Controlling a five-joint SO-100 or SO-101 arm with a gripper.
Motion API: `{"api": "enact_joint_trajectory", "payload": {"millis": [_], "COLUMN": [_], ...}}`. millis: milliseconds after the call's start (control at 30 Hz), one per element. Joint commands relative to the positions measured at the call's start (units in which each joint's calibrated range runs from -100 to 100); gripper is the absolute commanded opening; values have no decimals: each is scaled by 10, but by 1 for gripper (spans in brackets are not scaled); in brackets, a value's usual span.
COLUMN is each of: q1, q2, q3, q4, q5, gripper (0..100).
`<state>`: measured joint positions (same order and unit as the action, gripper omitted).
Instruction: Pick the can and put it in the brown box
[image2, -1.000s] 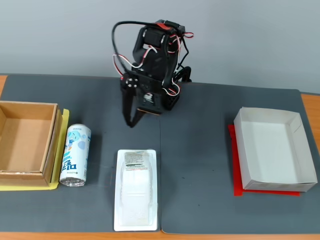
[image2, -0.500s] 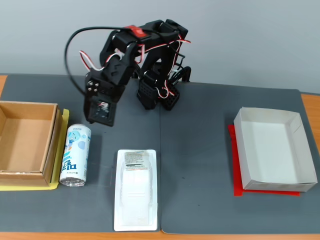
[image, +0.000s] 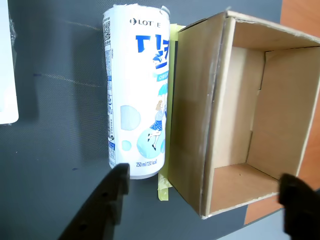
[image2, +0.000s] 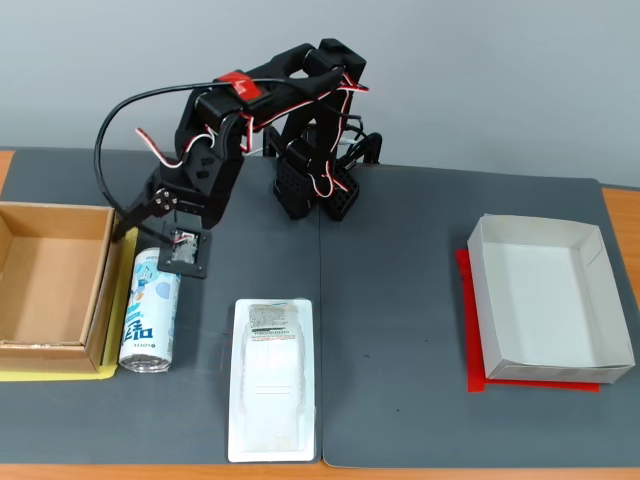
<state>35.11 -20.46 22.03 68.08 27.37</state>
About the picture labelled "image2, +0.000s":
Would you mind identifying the red paper sheet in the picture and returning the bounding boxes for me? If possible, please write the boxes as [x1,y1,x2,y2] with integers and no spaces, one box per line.
[454,248,601,395]

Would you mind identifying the yellow paper sheet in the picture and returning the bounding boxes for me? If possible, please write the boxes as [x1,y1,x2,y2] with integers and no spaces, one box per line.
[0,216,141,384]

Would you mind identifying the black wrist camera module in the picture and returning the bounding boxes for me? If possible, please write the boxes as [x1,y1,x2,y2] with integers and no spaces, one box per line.
[157,224,212,279]

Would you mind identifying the white plastic blister package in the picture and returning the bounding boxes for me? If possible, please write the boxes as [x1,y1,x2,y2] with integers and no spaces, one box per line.
[227,297,321,464]

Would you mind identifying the white blue drink can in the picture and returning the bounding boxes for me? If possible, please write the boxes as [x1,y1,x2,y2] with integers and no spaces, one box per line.
[118,247,182,375]

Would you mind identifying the red tape band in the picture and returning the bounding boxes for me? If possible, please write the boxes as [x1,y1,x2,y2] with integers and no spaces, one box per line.
[213,71,264,108]

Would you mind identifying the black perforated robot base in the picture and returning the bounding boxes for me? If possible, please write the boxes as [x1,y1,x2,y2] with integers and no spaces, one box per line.
[271,139,361,222]

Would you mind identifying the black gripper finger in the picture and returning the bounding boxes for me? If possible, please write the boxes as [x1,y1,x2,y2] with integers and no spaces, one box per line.
[111,181,180,243]

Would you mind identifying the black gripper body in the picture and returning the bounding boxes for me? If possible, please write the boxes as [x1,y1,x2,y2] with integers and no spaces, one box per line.
[149,164,230,232]

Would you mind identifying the grey table mat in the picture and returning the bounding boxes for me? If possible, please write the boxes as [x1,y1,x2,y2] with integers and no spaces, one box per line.
[318,163,640,471]
[0,147,325,467]

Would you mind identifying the white paper box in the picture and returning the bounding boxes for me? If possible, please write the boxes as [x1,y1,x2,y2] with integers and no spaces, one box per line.
[467,213,636,385]

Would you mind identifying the red white servo wires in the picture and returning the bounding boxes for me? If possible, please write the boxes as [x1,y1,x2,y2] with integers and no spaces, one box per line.
[136,74,371,202]

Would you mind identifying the brown cardboard box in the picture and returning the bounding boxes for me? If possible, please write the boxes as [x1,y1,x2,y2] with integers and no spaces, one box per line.
[0,201,126,375]

